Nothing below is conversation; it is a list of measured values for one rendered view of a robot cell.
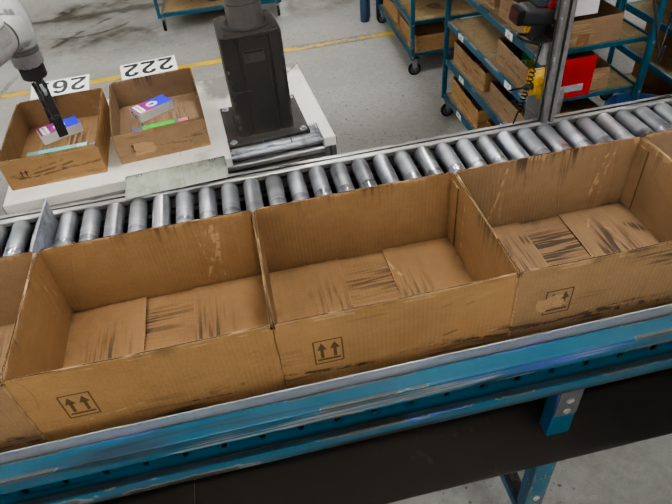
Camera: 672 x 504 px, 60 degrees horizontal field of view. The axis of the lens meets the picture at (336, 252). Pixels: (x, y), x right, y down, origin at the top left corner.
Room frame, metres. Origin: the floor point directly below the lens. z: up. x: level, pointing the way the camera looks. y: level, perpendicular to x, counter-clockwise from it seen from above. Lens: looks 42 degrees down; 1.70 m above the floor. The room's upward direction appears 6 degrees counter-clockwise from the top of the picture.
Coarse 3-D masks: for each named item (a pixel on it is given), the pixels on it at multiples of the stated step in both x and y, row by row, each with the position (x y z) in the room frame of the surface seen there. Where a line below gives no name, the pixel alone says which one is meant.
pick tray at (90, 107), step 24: (72, 96) 1.86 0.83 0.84; (96, 96) 1.88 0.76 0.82; (24, 120) 1.82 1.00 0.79; (48, 120) 1.84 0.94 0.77; (96, 120) 1.83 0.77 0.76; (24, 144) 1.72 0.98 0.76; (48, 144) 1.70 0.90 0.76; (96, 144) 1.52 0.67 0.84; (0, 168) 1.46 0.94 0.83; (24, 168) 1.47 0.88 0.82; (48, 168) 1.48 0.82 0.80; (72, 168) 1.49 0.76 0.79; (96, 168) 1.51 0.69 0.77
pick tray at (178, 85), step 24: (168, 72) 1.96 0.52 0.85; (120, 96) 1.91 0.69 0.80; (144, 96) 1.93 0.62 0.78; (168, 96) 1.95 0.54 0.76; (192, 96) 1.93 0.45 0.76; (120, 120) 1.81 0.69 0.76; (168, 120) 1.77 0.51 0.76; (192, 120) 1.60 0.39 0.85; (120, 144) 1.55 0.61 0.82; (144, 144) 1.56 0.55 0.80; (168, 144) 1.58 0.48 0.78; (192, 144) 1.59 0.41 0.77
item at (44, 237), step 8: (48, 208) 1.30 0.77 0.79; (40, 216) 1.24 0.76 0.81; (48, 216) 1.27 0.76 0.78; (40, 224) 1.21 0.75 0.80; (48, 224) 1.25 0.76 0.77; (56, 224) 1.29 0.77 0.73; (40, 232) 1.19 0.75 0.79; (48, 232) 1.23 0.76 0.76; (56, 232) 1.27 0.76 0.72; (40, 240) 1.16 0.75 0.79; (48, 240) 1.20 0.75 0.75; (32, 248) 1.11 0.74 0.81; (40, 248) 1.14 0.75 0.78
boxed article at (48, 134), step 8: (64, 120) 1.79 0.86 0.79; (72, 120) 1.79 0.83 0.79; (40, 128) 1.76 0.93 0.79; (48, 128) 1.75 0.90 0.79; (72, 128) 1.75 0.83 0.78; (80, 128) 1.76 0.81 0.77; (40, 136) 1.71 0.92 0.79; (48, 136) 1.71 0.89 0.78; (56, 136) 1.72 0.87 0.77; (64, 136) 1.73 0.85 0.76
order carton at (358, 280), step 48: (384, 192) 0.88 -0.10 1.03; (432, 192) 0.90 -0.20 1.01; (288, 240) 0.86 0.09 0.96; (336, 240) 0.87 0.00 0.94; (384, 240) 0.88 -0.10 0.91; (432, 240) 0.89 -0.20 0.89; (480, 240) 0.76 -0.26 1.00; (288, 288) 0.80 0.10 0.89; (336, 288) 0.78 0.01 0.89; (384, 288) 0.77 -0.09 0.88; (432, 288) 0.76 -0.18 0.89; (480, 288) 0.61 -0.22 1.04; (288, 336) 0.57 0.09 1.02; (336, 336) 0.58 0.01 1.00; (384, 336) 0.59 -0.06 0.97; (432, 336) 0.60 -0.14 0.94; (480, 336) 0.61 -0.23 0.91; (288, 384) 0.57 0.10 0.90
